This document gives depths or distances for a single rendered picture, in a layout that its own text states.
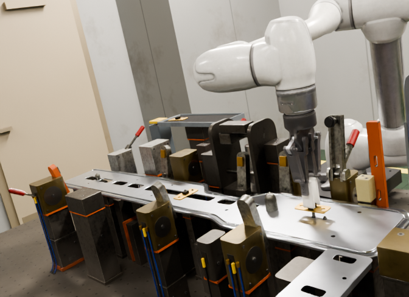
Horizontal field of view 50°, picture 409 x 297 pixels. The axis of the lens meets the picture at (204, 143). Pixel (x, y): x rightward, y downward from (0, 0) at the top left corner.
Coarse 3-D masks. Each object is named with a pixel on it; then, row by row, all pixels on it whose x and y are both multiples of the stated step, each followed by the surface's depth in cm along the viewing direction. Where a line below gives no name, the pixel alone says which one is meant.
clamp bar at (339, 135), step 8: (328, 120) 110; (336, 120) 112; (328, 128) 114; (336, 128) 113; (336, 136) 114; (344, 136) 113; (336, 144) 114; (344, 144) 113; (336, 152) 114; (344, 152) 113; (336, 160) 115; (344, 160) 113; (336, 168) 116; (344, 168) 114
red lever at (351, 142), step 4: (352, 132) 120; (356, 132) 120; (352, 136) 119; (356, 136) 119; (348, 140) 119; (352, 140) 119; (356, 140) 119; (348, 144) 119; (352, 144) 118; (348, 148) 118; (348, 152) 117; (348, 156) 117; (336, 172) 114
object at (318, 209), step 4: (300, 204) 109; (316, 204) 107; (296, 208) 108; (300, 208) 107; (304, 208) 107; (308, 208) 106; (316, 208) 105; (320, 208) 105; (324, 208) 105; (328, 208) 104; (316, 212) 104; (320, 212) 103; (324, 212) 103
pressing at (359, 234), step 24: (120, 192) 155; (144, 192) 150; (216, 192) 135; (264, 192) 128; (216, 216) 120; (240, 216) 116; (264, 216) 113; (288, 216) 110; (336, 216) 105; (360, 216) 103; (384, 216) 100; (408, 216) 98; (288, 240) 99; (312, 240) 96; (336, 240) 94; (360, 240) 92
